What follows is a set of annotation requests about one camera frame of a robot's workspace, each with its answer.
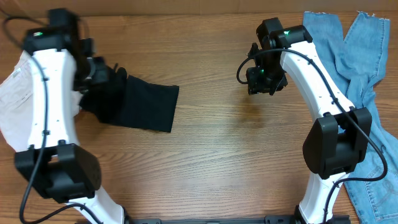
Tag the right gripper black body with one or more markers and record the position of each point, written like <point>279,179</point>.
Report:
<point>267,79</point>

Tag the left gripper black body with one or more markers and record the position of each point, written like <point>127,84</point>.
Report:
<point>97,73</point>

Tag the black t-shirt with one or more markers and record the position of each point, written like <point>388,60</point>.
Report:
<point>131,102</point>

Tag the light blue denim jeans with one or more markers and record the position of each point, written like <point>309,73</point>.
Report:
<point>356,61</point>

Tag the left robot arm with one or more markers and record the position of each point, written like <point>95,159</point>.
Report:
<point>54,163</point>

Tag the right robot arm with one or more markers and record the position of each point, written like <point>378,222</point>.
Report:
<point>337,140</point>

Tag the folded beige trousers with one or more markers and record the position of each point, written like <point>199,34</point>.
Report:
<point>15,102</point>

